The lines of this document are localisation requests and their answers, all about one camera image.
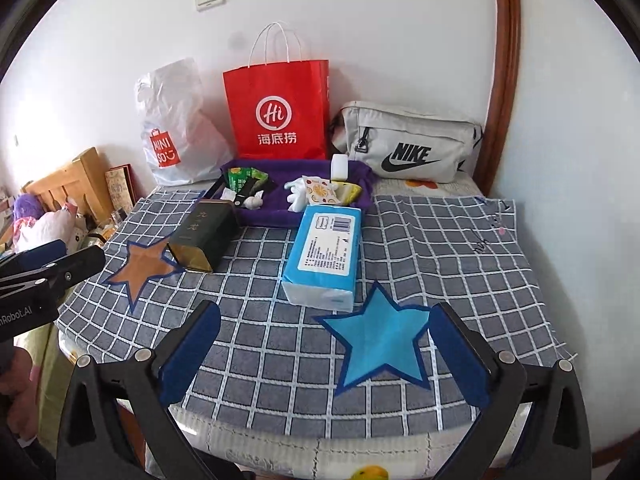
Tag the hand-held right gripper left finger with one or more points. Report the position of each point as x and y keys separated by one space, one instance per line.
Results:
x=192 y=342

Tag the red paper bag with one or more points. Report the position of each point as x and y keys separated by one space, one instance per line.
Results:
x=277 y=115

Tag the green snack packet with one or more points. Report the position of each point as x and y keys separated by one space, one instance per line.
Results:
x=245 y=177

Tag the small white soft item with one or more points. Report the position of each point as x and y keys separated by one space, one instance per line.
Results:
x=254 y=201

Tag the grey waist bag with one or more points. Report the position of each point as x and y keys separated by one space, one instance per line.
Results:
x=405 y=145

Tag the brown picture frame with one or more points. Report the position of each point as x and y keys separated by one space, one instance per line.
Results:
x=120 y=187

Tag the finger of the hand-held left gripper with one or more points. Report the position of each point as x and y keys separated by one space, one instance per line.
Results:
x=80 y=265
x=37 y=255

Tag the brown wooden door frame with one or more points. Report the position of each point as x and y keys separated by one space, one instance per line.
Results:
x=505 y=85

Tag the wooden headboard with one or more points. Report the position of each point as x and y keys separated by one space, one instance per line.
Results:
x=85 y=177

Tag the dark green tin box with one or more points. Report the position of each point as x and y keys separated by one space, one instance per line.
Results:
x=205 y=235

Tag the orange print packet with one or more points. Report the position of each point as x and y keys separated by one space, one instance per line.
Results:
x=322 y=191

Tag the white plastic shopping bag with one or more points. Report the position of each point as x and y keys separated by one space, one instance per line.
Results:
x=180 y=125

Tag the grey checkered blanket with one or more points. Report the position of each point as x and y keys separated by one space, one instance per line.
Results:
x=440 y=270

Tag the black flat stick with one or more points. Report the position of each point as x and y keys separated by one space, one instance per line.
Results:
x=212 y=190

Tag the blue star patch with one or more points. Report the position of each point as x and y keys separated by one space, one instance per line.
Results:
x=380 y=340

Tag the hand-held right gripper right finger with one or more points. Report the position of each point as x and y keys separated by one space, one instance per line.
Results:
x=457 y=355

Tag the orange star patch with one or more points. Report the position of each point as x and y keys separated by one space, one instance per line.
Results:
x=142 y=265

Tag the purple plush toy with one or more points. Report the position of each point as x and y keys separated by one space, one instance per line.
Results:
x=26 y=207

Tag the blue tissue pack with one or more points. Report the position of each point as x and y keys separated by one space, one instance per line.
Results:
x=325 y=255

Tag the purple cloth tray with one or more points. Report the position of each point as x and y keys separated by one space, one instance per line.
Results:
x=270 y=215

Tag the yellow striped pouch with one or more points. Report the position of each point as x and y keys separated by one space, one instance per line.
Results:
x=351 y=194

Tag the person's left hand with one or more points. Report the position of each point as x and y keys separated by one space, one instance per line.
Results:
x=22 y=390

